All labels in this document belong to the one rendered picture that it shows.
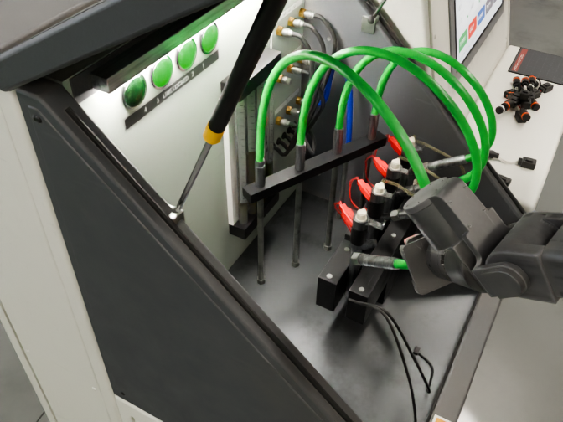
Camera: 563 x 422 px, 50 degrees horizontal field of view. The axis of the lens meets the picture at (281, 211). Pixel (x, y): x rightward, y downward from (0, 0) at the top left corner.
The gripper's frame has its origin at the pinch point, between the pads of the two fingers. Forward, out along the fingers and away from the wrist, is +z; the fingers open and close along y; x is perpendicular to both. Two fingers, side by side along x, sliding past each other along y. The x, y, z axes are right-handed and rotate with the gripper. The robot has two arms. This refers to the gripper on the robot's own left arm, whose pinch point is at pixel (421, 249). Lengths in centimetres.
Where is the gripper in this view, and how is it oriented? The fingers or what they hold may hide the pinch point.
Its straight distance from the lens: 85.3
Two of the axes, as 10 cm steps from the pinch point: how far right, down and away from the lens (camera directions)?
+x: 3.7, 9.3, 0.7
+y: -9.2, 3.7, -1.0
